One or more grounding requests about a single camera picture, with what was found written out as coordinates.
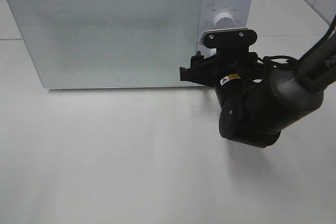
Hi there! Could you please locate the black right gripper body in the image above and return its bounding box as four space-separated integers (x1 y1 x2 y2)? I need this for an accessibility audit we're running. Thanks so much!
202 45 263 88

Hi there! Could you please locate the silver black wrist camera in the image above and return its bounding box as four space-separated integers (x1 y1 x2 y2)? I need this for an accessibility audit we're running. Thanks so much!
199 28 258 49

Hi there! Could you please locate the white microwave door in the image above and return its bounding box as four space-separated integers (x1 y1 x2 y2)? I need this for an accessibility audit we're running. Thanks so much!
8 0 200 89

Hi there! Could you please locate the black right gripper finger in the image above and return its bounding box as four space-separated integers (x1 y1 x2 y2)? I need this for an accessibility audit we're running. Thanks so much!
179 66 210 87
190 51 210 70

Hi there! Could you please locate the upper white microwave knob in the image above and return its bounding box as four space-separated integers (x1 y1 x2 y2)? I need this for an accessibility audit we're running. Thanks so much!
213 11 235 29

